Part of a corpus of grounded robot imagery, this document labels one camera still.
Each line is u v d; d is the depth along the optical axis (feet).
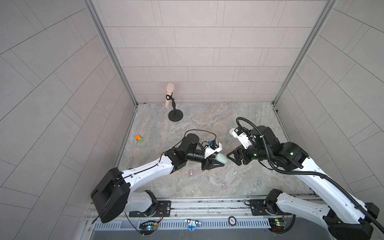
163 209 2.32
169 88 2.93
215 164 2.07
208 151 2.00
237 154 1.87
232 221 2.23
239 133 1.91
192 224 2.16
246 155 1.85
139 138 3.07
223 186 2.57
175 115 3.54
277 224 2.23
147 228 2.14
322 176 1.33
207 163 2.00
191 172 2.70
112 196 1.31
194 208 2.37
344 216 1.25
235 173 2.70
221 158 2.11
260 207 2.35
